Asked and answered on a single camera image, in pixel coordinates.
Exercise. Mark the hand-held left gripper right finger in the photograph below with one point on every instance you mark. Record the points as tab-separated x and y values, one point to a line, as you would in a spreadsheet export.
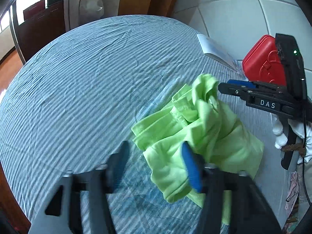
192	170

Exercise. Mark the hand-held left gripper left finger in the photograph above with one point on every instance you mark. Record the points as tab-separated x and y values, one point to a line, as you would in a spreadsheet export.
120	168

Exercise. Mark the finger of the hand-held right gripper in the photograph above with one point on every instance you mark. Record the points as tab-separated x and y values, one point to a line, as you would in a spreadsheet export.
240	82
231	89

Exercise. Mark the light green t-shirt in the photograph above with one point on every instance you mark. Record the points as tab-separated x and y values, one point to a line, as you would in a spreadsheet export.
219	131

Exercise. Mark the person's right hand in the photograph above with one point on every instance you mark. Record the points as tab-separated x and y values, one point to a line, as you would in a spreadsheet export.
277	129

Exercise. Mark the red hard-shell case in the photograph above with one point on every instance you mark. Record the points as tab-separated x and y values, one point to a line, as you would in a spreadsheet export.
263	58

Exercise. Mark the white booklet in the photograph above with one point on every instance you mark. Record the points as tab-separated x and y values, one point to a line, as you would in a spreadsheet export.
214	48

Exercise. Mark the pink garment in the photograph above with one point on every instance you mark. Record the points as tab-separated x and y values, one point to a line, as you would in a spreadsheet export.
292	190

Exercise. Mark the dark wooden cabinet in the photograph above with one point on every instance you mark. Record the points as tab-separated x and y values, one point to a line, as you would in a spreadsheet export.
41	26

